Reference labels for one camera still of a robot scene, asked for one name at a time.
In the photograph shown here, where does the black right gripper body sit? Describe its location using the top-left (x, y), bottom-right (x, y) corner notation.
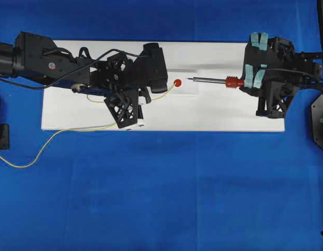
top-left (266, 37), bottom-right (297, 89)

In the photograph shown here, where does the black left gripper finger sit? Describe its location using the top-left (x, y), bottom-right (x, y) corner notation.
top-left (138, 87), bottom-right (152, 104)
top-left (130, 42), bottom-right (168, 94)

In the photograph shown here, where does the yellow solder wire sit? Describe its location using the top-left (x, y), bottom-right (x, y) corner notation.
top-left (0, 81), bottom-right (176, 168)

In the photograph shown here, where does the red dot mark right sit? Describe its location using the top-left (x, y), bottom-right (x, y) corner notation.
top-left (174, 79), bottom-right (182, 87)

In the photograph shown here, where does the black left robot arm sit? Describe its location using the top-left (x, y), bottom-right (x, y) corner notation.
top-left (0, 32), bottom-right (168, 97)

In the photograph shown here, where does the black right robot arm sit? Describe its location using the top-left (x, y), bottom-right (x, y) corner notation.
top-left (240, 32), bottom-right (323, 94)

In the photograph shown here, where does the blue table cloth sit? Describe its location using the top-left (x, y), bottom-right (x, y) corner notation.
top-left (0, 1), bottom-right (323, 250)

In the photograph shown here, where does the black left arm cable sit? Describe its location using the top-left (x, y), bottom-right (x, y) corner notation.
top-left (0, 48), bottom-right (149, 91)

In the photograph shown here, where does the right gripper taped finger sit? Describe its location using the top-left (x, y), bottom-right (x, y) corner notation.
top-left (244, 32), bottom-right (268, 65)
top-left (239, 64), bottom-right (267, 90)

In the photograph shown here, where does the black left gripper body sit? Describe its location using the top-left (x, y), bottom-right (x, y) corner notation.
top-left (89, 52), bottom-right (135, 90)

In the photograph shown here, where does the black soldering iron cable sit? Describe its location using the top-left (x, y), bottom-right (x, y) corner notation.
top-left (260, 67), bottom-right (323, 95)

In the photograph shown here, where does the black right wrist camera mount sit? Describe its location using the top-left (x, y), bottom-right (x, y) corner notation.
top-left (256, 81), bottom-right (299, 119)

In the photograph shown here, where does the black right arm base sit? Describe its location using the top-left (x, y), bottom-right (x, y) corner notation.
top-left (310, 95), bottom-right (323, 150)

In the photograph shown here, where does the white board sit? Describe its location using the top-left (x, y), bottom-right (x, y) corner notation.
top-left (41, 42), bottom-right (285, 132)

